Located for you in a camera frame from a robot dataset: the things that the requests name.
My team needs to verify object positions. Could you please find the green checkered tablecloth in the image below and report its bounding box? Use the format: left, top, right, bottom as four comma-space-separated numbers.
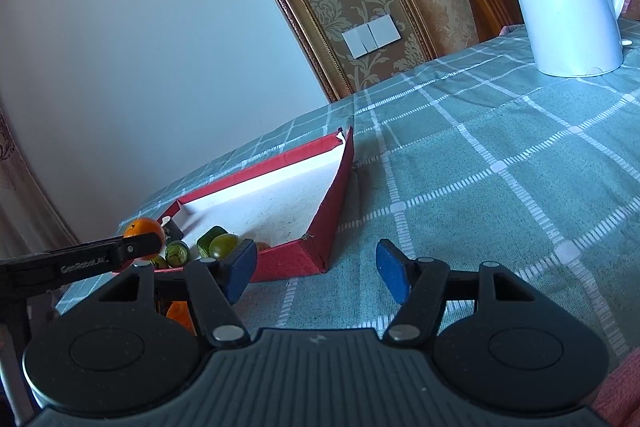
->
54, 16, 640, 360

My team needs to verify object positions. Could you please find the pink towel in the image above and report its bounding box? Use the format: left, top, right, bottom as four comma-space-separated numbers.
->
589, 351, 640, 427

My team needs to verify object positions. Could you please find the red cardboard box tray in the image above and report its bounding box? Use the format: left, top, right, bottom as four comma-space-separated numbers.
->
111, 127, 355, 284

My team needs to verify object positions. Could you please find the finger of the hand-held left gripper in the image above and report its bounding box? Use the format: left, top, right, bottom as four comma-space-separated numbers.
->
0, 231, 166, 296

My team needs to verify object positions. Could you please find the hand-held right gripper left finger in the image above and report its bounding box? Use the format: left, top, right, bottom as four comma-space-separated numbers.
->
97, 238, 259, 349

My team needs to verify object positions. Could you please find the white wall switch panel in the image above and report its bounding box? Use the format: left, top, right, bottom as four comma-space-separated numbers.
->
342, 15, 401, 60

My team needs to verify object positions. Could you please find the large green tomato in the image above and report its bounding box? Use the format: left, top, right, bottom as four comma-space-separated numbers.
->
208, 233, 242, 261

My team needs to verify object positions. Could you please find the patterned curtain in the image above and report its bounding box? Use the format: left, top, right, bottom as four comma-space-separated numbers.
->
0, 107, 82, 259

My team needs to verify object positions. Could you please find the green cucumber chunk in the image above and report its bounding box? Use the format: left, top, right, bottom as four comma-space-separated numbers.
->
196, 226, 231, 258

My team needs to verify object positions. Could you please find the green cucumber slice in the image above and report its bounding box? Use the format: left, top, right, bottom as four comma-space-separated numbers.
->
165, 240, 191, 267

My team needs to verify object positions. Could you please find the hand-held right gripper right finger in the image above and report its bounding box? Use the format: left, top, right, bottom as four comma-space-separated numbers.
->
375, 238, 531, 348

